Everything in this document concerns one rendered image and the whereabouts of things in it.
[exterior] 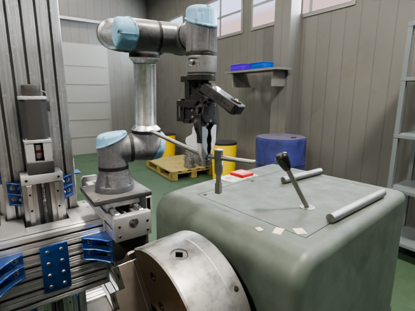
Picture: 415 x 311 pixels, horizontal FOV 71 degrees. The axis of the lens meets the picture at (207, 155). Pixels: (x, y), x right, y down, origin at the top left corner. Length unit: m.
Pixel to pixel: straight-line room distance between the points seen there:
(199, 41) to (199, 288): 0.52
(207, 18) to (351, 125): 3.61
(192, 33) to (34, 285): 0.98
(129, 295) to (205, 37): 0.57
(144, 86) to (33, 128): 0.42
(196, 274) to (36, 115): 0.84
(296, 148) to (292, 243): 3.23
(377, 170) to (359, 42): 1.57
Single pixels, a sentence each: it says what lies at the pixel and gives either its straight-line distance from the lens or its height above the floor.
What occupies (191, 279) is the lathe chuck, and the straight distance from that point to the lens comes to 0.56.
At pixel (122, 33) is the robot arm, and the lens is 0.76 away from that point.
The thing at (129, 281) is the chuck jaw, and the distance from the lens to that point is 0.65.
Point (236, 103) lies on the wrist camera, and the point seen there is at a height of 1.52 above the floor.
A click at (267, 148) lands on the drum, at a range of 3.77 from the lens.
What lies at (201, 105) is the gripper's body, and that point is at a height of 1.51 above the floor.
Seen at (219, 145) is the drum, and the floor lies 0.70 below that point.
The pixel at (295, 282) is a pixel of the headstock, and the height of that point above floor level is 1.21.
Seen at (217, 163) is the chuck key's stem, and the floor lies 1.37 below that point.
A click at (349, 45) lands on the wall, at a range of 4.30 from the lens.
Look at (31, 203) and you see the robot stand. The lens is 1.24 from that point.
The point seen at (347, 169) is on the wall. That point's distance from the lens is 4.30.
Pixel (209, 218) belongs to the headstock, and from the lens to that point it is 0.71.
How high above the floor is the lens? 1.54
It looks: 12 degrees down
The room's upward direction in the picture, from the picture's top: straight up
